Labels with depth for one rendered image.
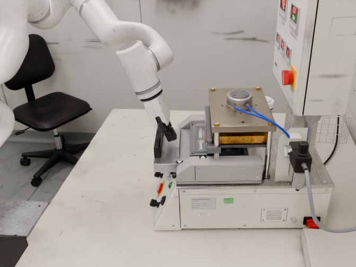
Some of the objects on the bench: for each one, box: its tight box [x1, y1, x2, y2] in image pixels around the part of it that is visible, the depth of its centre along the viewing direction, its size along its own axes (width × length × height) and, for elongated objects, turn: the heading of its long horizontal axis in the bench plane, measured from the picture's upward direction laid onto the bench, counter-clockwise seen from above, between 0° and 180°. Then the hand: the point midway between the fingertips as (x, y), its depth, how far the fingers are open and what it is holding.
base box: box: [154, 183, 332, 230], centre depth 129 cm, size 54×38×17 cm
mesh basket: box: [315, 108, 352, 144], centre depth 172 cm, size 22×26×13 cm
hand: (170, 134), depth 123 cm, fingers closed, pressing on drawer
